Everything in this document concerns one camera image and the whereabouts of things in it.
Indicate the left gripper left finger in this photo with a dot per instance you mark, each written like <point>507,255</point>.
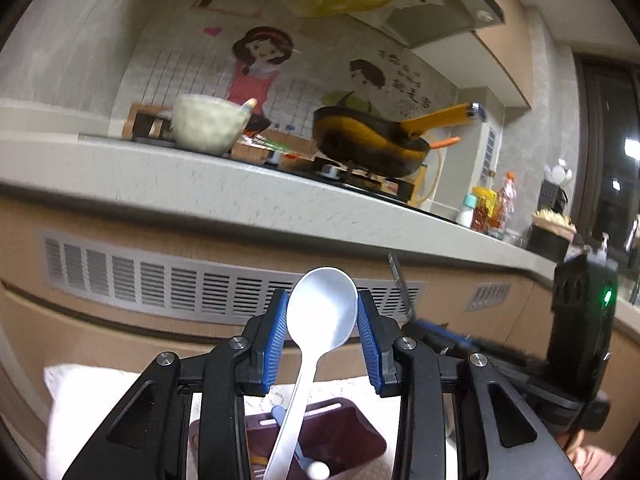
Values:
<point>247,365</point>

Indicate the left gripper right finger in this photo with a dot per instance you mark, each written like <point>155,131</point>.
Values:
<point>398,365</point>

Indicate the blue plastic spoon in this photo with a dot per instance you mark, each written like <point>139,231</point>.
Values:
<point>287,447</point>

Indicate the brown wooden spoon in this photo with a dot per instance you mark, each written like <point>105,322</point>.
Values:
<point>258,460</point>

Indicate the white plastic spoon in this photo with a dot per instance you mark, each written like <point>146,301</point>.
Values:
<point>321,316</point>

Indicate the stone kitchen countertop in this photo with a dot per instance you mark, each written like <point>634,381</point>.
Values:
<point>123,182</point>

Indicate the person right hand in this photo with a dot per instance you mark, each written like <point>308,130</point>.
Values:
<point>591,462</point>

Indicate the purple plastic utensil box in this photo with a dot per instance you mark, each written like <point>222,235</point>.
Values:
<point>334,432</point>

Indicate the small grey ventilation grille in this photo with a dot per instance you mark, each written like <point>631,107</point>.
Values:
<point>489,295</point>

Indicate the black round pot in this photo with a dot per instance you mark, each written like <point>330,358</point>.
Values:
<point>550,235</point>

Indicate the teal cap jar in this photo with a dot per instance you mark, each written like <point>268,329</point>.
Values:
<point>466,212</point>

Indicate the white lace tablecloth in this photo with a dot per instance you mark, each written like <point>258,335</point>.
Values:
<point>108,424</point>

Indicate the yellow seasoning box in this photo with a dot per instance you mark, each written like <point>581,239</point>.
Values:
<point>486,202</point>

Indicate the glass pot lid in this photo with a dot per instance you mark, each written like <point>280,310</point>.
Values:
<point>425,180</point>

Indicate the black utensil rack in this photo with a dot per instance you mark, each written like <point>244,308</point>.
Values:
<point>552,197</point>

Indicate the orange cap bottle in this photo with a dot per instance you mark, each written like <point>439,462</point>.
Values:
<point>505,204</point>

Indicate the black yellow frying pan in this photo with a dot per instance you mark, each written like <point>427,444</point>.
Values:
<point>384,147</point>

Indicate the white ceramic bowl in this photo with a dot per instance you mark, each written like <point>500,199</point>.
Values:
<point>208,125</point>

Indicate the cartoon wall sticker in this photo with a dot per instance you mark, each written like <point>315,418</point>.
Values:
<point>258,56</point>

